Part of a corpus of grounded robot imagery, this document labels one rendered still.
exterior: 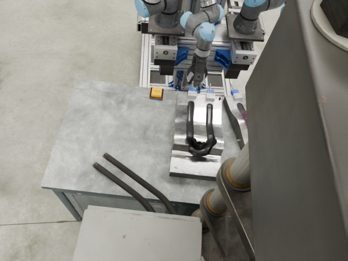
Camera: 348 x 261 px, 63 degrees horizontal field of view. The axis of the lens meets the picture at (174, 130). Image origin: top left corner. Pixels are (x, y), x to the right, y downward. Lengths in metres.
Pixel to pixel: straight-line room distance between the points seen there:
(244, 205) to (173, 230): 0.19
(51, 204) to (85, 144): 0.89
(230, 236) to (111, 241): 0.39
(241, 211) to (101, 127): 1.10
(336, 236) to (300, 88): 0.15
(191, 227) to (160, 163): 0.82
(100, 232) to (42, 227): 1.63
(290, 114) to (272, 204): 0.11
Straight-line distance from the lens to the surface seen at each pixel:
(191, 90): 1.67
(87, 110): 1.73
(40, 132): 2.69
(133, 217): 0.76
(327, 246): 0.27
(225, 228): 0.98
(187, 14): 1.45
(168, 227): 0.75
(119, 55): 3.13
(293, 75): 0.36
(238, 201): 0.74
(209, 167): 1.50
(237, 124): 1.65
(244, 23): 1.89
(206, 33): 1.35
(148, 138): 1.61
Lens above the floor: 2.21
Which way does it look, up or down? 59 degrees down
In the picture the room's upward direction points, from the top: 11 degrees clockwise
